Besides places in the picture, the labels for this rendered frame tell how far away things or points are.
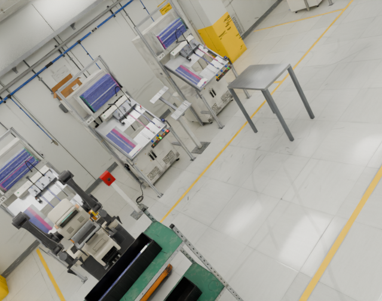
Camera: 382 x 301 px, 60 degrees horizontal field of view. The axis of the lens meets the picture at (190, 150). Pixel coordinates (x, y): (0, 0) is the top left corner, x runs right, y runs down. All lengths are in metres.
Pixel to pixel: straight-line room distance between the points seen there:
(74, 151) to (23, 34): 2.03
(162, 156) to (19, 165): 1.92
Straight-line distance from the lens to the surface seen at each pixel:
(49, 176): 4.50
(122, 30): 6.58
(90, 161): 6.29
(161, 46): 5.13
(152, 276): 2.33
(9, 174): 4.51
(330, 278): 2.88
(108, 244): 3.22
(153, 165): 4.92
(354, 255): 2.93
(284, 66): 3.96
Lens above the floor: 2.41
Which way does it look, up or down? 28 degrees down
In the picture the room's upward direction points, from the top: 37 degrees counter-clockwise
